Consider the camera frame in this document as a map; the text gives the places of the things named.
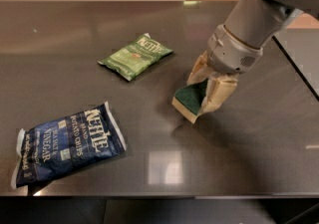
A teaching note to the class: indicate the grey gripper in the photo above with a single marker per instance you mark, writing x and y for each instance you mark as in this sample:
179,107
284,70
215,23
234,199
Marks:
231,53

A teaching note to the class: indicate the green and yellow sponge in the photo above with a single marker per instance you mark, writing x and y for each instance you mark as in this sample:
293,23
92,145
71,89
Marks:
187,100

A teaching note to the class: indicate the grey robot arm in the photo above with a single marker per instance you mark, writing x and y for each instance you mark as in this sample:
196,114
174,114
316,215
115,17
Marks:
254,22

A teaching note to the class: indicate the green jalapeno chip bag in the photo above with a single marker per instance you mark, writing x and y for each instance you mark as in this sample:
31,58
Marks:
131,60

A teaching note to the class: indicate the blue salt vinegar chip bag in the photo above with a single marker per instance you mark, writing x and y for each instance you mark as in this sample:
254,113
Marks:
58,147

